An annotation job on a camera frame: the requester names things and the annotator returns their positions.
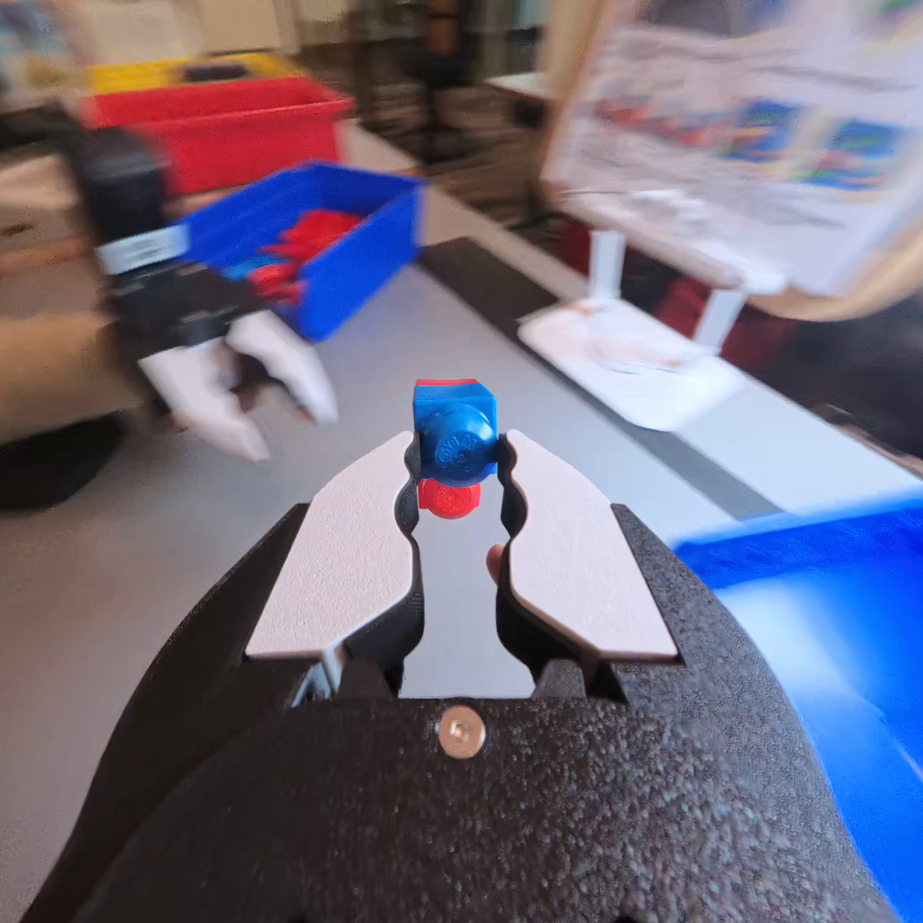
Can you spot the instruction sheet on white stand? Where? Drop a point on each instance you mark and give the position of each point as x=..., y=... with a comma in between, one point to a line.
x=829, y=304

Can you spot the person's left forearm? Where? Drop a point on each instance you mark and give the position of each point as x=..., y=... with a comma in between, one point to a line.
x=58, y=375

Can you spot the blue mega block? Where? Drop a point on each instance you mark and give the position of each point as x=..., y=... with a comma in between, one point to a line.
x=456, y=425

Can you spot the pile of mega blocks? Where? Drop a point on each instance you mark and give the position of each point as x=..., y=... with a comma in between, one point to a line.
x=310, y=238

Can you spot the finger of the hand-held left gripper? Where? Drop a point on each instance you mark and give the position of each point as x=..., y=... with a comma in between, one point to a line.
x=288, y=360
x=205, y=396

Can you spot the blue plastic bin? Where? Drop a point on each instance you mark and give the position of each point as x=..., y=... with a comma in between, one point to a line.
x=815, y=649
x=360, y=267

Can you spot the red plastic bin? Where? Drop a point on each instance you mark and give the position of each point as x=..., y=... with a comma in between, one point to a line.
x=231, y=137

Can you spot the black armrest pad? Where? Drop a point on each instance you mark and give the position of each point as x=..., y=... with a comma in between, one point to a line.
x=50, y=469

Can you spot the yellow plastic bin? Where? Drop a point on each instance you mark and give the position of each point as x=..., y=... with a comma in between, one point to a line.
x=144, y=72

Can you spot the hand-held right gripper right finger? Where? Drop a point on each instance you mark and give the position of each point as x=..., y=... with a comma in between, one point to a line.
x=584, y=570

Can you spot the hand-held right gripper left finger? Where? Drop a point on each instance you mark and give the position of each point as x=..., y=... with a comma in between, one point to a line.
x=346, y=562

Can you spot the printed instruction sheet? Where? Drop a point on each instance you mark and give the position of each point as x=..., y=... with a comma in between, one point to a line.
x=721, y=144

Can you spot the red mega block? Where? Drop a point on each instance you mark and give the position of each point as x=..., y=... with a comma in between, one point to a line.
x=448, y=499

